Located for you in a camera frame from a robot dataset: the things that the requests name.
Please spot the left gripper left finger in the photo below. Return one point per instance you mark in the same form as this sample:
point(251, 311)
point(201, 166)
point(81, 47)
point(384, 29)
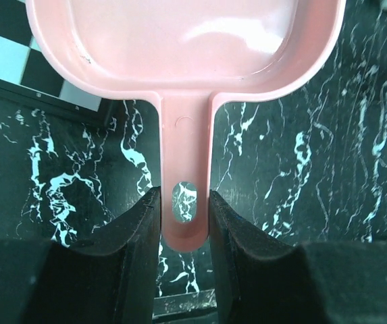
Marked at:
point(108, 277)

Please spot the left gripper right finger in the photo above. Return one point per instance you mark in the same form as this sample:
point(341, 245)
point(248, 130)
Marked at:
point(259, 279)

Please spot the pink dustpan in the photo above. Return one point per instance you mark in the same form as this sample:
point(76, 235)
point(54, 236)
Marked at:
point(186, 58)

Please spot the black and white chessboard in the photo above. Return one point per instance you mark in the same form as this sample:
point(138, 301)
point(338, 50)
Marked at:
point(27, 78)

